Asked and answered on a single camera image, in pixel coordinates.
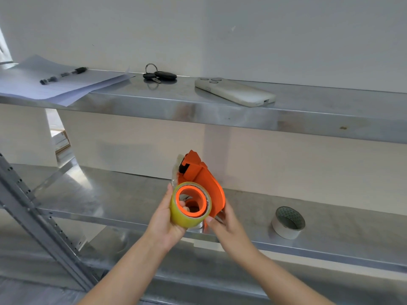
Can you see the person's right thumb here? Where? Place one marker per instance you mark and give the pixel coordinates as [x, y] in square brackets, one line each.
[213, 222]

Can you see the white paper sheets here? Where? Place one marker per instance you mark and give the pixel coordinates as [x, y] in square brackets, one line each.
[47, 80]

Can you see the black car keys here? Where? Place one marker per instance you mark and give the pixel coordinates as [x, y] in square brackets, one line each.
[159, 75]

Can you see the yellow clear tape roll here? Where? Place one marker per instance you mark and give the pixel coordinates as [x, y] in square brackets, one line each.
[190, 204]

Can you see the person's right hand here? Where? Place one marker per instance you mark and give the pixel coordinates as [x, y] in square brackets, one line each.
[229, 230]

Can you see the person's left thumb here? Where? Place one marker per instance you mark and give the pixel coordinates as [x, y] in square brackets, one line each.
[167, 196]

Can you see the cardboard box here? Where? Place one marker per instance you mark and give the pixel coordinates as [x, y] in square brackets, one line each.
[61, 141]

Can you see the person's left forearm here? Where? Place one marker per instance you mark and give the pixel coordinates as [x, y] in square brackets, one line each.
[127, 273]

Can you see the person's left hand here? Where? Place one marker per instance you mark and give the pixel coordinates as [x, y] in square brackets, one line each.
[162, 222]

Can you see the white tape roll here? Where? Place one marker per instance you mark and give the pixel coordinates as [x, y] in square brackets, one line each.
[288, 222]

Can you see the black marker pen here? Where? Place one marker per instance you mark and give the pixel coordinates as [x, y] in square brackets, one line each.
[63, 75]

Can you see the metal shelving rack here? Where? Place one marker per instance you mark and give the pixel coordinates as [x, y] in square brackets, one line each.
[203, 193]

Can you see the white phone in case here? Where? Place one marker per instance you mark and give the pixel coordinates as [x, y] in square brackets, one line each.
[233, 91]

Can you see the person's right forearm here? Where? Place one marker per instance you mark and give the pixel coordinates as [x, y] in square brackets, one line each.
[273, 277]

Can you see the orange tape dispenser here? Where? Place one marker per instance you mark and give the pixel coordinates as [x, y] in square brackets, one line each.
[202, 184]

